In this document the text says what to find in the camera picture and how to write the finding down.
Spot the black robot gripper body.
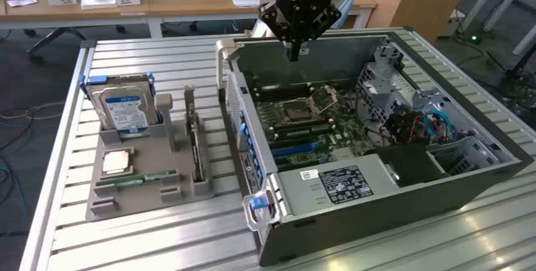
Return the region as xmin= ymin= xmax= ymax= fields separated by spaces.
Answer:
xmin=273 ymin=0 xmax=335 ymax=42

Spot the green graphics card black shroud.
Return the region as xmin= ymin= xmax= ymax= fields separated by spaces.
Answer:
xmin=183 ymin=85 xmax=207 ymax=184

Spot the wooden cabinet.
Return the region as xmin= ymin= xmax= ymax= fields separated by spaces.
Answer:
xmin=355 ymin=0 xmax=481 ymax=43

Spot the metal socket cover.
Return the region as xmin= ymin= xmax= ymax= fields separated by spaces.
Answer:
xmin=308 ymin=85 xmax=339 ymax=112

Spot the tall perforated metal disk bay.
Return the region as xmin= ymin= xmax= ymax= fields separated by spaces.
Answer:
xmin=355 ymin=60 xmax=419 ymax=127

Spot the metal CPU socket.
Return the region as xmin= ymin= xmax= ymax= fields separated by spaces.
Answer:
xmin=280 ymin=98 xmax=319 ymax=122

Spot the black RAM stick with label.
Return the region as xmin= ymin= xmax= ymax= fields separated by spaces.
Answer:
xmin=271 ymin=122 xmax=335 ymax=140

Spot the green motherboard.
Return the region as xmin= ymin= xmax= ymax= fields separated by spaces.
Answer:
xmin=249 ymin=82 xmax=378 ymax=173

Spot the flat white box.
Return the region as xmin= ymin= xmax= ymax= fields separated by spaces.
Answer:
xmin=80 ymin=0 xmax=117 ymax=10

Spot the blue expansion slot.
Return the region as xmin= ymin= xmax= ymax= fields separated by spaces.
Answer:
xmin=269 ymin=141 xmax=323 ymax=159

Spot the hard disk in blue caddy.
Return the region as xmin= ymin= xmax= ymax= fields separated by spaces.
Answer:
xmin=78 ymin=70 xmax=156 ymax=139

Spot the black plastic air shroud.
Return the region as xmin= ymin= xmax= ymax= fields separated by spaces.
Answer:
xmin=374 ymin=144 xmax=451 ymax=189

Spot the low metal disk bay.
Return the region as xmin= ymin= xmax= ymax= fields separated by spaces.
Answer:
xmin=426 ymin=135 xmax=503 ymax=176

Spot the grey power supply with label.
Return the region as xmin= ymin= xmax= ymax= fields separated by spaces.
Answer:
xmin=275 ymin=154 xmax=402 ymax=217

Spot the silver CPU chip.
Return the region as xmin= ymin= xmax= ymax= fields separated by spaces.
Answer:
xmin=102 ymin=150 xmax=132 ymax=174

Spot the green RAM stick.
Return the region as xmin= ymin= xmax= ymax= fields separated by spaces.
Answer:
xmin=96 ymin=169 xmax=178 ymax=189

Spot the grey open PC case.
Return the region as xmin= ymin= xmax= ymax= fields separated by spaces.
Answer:
xmin=215 ymin=26 xmax=536 ymax=267

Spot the grey plastic parts rack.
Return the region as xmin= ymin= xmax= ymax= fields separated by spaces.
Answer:
xmin=85 ymin=93 xmax=215 ymax=221

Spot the wooden desk white frame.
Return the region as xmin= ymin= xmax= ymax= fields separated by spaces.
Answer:
xmin=0 ymin=0 xmax=153 ymax=38
xmin=148 ymin=0 xmax=378 ymax=38

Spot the black power wire bundle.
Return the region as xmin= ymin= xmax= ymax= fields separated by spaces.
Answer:
xmin=382 ymin=110 xmax=426 ymax=146

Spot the thin red wire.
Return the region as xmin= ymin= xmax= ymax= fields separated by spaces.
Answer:
xmin=411 ymin=115 xmax=424 ymax=141

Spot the white table frame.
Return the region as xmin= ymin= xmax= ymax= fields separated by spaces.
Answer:
xmin=458 ymin=0 xmax=536 ymax=55

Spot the blue data wire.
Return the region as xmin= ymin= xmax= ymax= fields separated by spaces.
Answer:
xmin=422 ymin=109 xmax=457 ymax=142

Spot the white floor cable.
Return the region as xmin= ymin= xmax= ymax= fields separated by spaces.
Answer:
xmin=0 ymin=100 xmax=64 ymax=120

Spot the blue floor cable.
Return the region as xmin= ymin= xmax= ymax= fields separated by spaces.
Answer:
xmin=0 ymin=120 xmax=31 ymax=240

